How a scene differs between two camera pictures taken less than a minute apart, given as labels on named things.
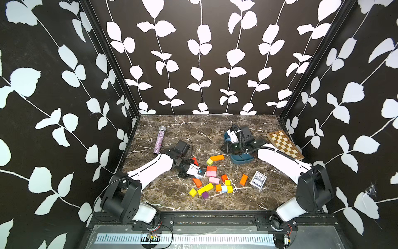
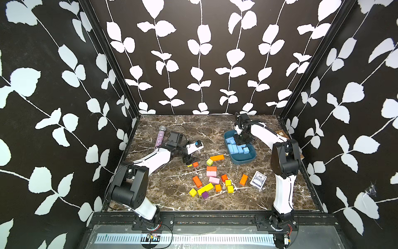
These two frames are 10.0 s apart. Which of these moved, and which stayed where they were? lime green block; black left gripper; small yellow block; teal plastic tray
Moved: black left gripper
Stayed: lime green block; small yellow block; teal plastic tray
